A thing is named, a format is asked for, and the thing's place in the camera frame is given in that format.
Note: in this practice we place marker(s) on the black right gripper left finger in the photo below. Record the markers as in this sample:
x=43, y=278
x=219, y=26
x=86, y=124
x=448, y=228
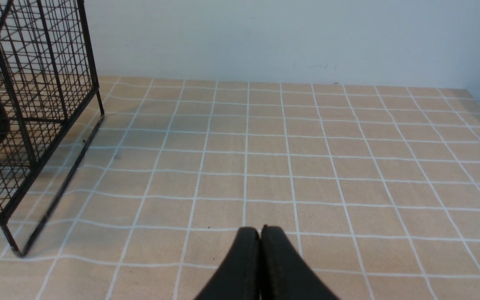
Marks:
x=237, y=276

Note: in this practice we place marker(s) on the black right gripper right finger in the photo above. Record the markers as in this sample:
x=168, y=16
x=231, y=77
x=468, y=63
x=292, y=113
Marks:
x=284, y=275

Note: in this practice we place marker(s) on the checkered beige tablecloth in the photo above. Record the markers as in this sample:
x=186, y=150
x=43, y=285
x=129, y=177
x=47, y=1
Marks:
x=378, y=188

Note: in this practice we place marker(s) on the black wire mesh shelf rack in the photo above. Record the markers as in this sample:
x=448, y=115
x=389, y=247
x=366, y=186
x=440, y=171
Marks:
x=48, y=77

